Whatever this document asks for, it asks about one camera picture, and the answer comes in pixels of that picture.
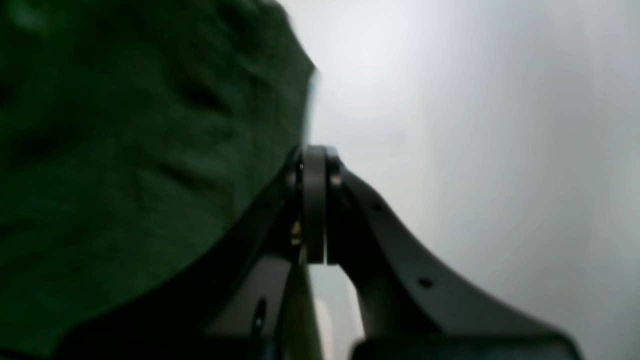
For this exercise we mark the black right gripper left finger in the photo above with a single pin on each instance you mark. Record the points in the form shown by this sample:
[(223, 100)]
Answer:
[(238, 301)]

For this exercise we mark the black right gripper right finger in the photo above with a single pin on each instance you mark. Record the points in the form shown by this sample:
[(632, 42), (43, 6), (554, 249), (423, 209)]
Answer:
[(414, 306)]

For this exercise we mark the dark green t-shirt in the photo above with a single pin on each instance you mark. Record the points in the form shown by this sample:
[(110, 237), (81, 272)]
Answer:
[(133, 135)]

